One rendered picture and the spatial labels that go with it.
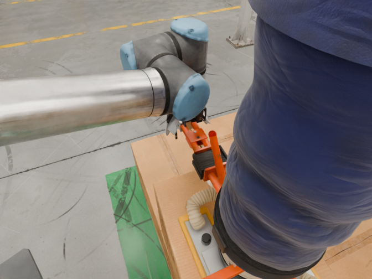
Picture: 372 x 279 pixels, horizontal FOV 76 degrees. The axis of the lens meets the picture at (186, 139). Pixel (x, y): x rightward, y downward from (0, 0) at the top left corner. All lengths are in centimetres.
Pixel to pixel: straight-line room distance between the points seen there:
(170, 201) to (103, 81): 53
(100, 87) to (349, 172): 32
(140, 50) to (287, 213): 41
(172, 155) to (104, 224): 76
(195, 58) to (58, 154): 197
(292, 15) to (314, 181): 15
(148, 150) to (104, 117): 111
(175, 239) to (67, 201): 142
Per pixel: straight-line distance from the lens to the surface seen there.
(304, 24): 18
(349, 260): 137
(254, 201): 34
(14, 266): 113
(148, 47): 54
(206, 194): 74
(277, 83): 23
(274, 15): 20
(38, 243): 203
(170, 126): 78
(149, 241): 179
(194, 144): 78
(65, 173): 225
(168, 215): 80
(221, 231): 50
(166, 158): 143
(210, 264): 70
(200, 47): 60
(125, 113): 39
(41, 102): 36
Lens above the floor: 167
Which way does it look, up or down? 48 degrees down
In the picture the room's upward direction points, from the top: straight up
